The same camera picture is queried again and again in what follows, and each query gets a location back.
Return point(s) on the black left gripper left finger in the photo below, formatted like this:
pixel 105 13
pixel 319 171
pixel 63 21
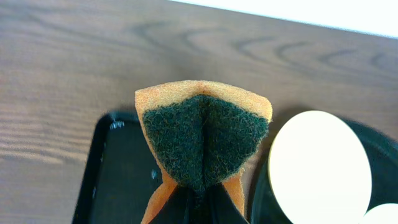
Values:
pixel 177 209

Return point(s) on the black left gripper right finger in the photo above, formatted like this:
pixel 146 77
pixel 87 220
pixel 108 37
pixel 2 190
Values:
pixel 220 207

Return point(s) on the orange green sponge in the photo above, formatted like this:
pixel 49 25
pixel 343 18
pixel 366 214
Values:
pixel 201 133

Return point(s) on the pale green plate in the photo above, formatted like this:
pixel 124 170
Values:
pixel 382 214

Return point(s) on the rectangular black tray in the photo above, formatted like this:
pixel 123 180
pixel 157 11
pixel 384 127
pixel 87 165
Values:
pixel 121 173

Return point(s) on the round black tray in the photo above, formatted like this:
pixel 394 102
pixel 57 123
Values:
pixel 382 154

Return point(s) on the yellow plate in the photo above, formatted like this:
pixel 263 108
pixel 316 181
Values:
pixel 319 171

